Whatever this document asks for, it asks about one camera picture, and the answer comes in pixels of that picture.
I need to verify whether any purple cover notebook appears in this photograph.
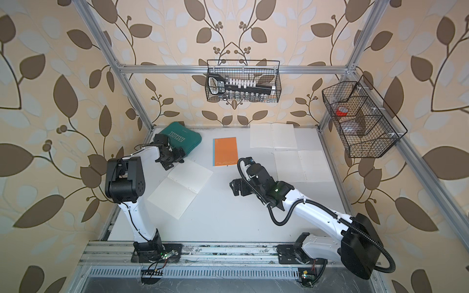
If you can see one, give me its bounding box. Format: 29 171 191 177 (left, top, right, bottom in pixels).
148 160 213 220

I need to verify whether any orange cover notebook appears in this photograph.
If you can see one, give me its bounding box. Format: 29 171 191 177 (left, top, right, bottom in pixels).
213 137 238 167

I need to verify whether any open white lined notebook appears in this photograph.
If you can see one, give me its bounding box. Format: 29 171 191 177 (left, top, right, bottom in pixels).
250 123 298 149

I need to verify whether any aluminium cage frame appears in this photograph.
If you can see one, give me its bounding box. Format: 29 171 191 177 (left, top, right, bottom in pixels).
71 0 469 293

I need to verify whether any green plastic tool case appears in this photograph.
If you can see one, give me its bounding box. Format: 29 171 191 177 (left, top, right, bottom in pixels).
159 122 202 156

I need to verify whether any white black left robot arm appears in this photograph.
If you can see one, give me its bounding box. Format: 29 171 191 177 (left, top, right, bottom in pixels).
105 153 166 258

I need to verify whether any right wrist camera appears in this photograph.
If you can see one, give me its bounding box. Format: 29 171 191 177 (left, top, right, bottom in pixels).
243 157 255 166

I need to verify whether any red object in basket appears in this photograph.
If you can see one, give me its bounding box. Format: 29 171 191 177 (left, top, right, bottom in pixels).
335 106 349 117

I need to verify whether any socket wrench set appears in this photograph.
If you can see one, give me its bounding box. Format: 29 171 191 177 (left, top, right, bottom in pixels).
205 74 277 103

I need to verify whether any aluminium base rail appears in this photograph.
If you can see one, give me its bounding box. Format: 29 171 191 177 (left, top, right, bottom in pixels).
78 241 382 268

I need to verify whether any black wire basket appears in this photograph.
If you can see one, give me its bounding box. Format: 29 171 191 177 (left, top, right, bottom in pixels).
322 76 408 159
205 59 282 103

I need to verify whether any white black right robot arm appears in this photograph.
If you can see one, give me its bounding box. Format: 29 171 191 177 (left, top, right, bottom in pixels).
230 157 396 280

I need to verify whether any black wire basket right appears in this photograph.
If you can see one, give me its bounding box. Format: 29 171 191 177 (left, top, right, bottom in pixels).
322 76 408 159

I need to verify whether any black wire basket centre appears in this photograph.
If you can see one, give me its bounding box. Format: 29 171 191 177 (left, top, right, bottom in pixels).
205 59 282 103

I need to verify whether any green cover notebook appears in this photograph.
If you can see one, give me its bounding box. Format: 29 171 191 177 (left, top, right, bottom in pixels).
274 150 333 183

